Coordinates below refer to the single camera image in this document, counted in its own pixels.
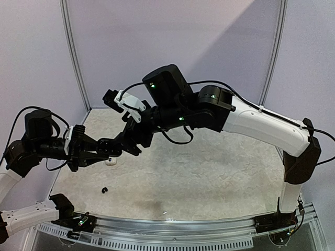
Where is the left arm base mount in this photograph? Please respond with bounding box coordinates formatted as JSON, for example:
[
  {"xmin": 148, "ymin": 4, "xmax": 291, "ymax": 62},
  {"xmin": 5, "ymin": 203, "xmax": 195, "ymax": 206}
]
[{"xmin": 51, "ymin": 212, "xmax": 97, "ymax": 233}]

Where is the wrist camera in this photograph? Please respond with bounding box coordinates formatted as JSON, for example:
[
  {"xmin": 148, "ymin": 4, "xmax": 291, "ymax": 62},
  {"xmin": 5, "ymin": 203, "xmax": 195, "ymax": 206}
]
[
  {"xmin": 64, "ymin": 124, "xmax": 86, "ymax": 155},
  {"xmin": 103, "ymin": 89, "xmax": 146, "ymax": 123}
]

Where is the aluminium front rail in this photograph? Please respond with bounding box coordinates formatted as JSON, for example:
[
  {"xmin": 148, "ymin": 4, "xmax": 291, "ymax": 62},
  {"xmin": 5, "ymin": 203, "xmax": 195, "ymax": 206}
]
[{"xmin": 24, "ymin": 203, "xmax": 328, "ymax": 250}]

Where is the left aluminium frame post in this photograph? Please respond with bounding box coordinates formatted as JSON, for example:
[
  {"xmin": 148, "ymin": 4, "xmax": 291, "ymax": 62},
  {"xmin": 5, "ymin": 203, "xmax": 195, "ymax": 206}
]
[{"xmin": 60, "ymin": 0, "xmax": 92, "ymax": 112}]

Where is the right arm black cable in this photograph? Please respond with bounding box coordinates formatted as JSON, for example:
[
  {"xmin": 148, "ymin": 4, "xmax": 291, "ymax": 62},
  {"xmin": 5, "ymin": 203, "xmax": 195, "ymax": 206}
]
[{"xmin": 121, "ymin": 79, "xmax": 335, "ymax": 166}]

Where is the small white charging case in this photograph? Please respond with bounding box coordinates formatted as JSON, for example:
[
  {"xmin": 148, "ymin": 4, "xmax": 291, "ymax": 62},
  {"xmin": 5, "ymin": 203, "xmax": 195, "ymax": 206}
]
[{"xmin": 105, "ymin": 157, "xmax": 117, "ymax": 166}]

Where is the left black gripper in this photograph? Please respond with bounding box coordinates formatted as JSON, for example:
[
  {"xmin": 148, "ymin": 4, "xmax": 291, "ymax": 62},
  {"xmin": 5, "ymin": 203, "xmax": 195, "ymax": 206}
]
[{"xmin": 35, "ymin": 133, "xmax": 110, "ymax": 171}]

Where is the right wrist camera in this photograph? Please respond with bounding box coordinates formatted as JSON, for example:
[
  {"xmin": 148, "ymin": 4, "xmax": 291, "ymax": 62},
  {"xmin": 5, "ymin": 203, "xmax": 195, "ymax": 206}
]
[{"xmin": 103, "ymin": 89, "xmax": 146, "ymax": 123}]

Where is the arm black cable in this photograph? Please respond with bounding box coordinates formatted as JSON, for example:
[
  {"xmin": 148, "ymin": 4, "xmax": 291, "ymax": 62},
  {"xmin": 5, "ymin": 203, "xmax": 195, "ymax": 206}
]
[
  {"xmin": 121, "ymin": 79, "xmax": 335, "ymax": 166},
  {"xmin": 0, "ymin": 105, "xmax": 70, "ymax": 170}
]

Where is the black charging case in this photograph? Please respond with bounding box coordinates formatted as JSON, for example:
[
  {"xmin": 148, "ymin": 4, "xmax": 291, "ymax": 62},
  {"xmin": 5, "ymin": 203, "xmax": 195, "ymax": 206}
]
[{"xmin": 96, "ymin": 138, "xmax": 122, "ymax": 157}]

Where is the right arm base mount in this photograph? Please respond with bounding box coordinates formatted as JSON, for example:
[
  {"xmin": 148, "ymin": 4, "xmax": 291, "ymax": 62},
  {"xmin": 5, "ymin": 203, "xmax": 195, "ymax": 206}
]
[{"xmin": 253, "ymin": 209, "xmax": 305, "ymax": 236}]

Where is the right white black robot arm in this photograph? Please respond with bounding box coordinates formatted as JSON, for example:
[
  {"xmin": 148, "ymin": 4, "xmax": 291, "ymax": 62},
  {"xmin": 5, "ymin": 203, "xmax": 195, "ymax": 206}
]
[{"xmin": 111, "ymin": 64, "xmax": 321, "ymax": 228}]

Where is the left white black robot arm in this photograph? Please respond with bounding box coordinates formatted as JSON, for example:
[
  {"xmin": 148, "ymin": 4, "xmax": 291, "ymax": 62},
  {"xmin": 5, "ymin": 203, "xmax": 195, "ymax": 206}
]
[{"xmin": 1, "ymin": 106, "xmax": 109, "ymax": 243}]

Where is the right aluminium frame post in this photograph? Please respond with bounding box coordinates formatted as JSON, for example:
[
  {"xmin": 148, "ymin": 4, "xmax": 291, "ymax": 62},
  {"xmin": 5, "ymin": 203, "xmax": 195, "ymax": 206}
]
[{"xmin": 258, "ymin": 0, "xmax": 288, "ymax": 106}]

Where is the aluminium frame post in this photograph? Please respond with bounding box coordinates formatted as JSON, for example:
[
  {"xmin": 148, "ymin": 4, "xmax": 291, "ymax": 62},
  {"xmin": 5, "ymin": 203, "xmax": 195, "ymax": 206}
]
[
  {"xmin": 258, "ymin": 0, "xmax": 288, "ymax": 106},
  {"xmin": 60, "ymin": 0, "xmax": 92, "ymax": 112}
]

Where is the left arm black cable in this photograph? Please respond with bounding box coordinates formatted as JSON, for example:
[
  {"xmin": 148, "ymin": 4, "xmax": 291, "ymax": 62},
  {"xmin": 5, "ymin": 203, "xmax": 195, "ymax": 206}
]
[{"xmin": 0, "ymin": 105, "xmax": 70, "ymax": 170}]

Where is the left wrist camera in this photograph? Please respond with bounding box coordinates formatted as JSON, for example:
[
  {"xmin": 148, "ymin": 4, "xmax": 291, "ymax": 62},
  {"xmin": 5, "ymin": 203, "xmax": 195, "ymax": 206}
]
[{"xmin": 64, "ymin": 124, "xmax": 86, "ymax": 155}]

